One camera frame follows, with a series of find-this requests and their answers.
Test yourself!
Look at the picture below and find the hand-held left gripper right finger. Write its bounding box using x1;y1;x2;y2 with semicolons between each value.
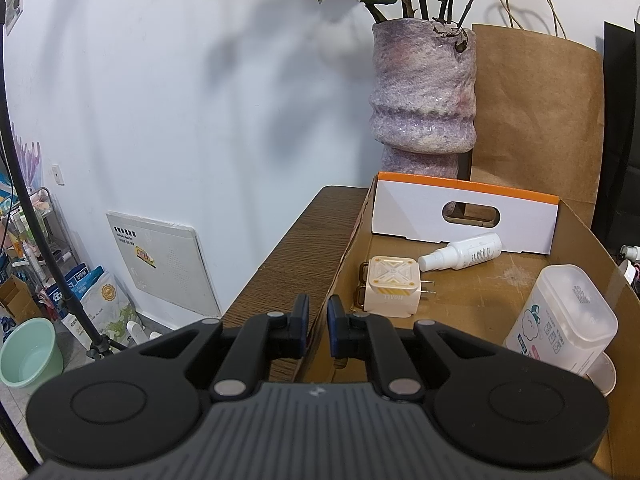
326;295;501;403

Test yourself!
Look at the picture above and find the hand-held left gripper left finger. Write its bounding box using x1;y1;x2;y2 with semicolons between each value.
140;294;311;402

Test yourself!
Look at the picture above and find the beige power adapter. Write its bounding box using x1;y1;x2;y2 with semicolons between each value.
357;255;436;318

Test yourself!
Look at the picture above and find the cardboard box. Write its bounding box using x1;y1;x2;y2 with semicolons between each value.
295;171;640;480

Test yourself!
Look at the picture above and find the white spray bottle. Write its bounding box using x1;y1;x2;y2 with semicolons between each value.
417;233;502;273

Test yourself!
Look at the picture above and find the translucent plastic container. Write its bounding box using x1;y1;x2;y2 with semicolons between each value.
504;264;619;378

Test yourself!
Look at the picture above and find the white floor appliance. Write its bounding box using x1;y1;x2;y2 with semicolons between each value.
125;320;163;348

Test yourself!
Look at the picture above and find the white green rice bag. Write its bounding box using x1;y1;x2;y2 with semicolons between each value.
75;270;138;348

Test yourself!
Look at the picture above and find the black tripod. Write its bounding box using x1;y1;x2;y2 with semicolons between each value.
0;0;131;480

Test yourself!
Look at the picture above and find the blue printed bag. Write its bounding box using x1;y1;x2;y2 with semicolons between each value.
42;265;103;321

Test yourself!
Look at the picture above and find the purple ceramic vase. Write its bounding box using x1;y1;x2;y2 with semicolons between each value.
368;17;478;181

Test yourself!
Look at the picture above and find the white paper cup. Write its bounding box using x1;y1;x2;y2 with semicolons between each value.
585;350;617;398

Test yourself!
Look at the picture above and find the green plastic basin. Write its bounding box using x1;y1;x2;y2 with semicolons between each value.
0;317;64;393

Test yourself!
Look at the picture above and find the metal storage rack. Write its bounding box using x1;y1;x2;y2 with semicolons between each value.
0;187;83;286

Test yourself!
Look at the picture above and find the small brown cardboard carton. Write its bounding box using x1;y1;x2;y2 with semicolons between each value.
0;275;31;331

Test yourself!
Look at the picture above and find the brown paper bag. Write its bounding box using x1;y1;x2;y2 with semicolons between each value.
470;0;606;228

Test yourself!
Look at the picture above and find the black paper bag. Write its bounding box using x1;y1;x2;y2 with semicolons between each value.
592;20;640;261

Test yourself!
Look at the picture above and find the white wall panel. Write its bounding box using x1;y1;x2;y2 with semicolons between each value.
106;211;222;318

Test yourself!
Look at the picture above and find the purple wall picture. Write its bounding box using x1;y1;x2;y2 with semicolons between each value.
10;132;43;193

